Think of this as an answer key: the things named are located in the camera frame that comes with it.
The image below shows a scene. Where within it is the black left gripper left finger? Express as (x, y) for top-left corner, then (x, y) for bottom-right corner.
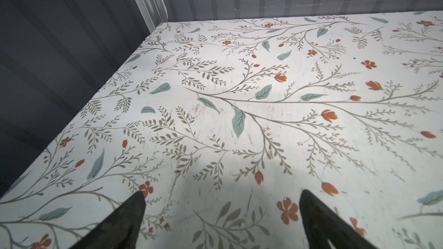
(72, 191), (146, 249)

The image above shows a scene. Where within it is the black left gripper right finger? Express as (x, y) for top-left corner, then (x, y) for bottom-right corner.
(299, 190), (376, 249)

